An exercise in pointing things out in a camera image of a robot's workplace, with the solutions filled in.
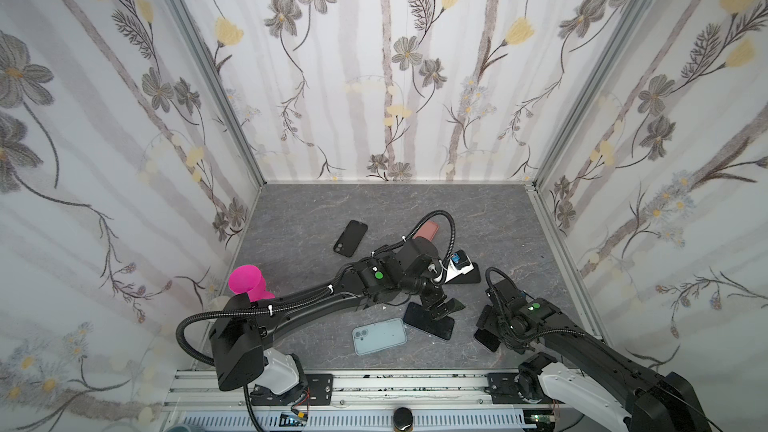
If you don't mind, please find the pink-edged phone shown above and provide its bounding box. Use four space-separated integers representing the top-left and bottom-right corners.
474 328 502 352

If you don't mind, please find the black phone case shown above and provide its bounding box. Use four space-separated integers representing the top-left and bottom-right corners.
332 220 368 258
447 262 482 285

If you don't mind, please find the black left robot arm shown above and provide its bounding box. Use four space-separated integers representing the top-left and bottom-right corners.
209 237 465 391

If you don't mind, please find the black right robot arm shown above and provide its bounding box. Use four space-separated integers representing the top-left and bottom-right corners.
477 283 715 431

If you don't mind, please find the black phone front centre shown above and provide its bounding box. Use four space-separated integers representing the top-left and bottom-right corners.
403 302 455 341

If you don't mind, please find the light blue phone case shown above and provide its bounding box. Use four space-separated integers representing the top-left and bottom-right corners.
352 318 407 356

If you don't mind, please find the pink phone case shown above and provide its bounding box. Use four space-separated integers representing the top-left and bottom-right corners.
414 220 439 241

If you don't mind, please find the black round knob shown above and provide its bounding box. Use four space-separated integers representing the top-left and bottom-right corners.
392 407 414 432

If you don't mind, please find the magenta plastic goblet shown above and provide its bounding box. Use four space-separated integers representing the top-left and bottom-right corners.
228 265 275 302

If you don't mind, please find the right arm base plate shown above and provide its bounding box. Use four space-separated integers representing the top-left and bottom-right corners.
485 372 556 405

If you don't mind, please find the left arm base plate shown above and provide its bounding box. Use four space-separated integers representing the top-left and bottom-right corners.
249 373 334 406

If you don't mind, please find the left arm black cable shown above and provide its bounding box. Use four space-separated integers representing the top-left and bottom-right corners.
175 287 331 367

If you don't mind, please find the aluminium mounting rail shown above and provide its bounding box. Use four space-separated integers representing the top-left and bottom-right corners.
163 369 553 411

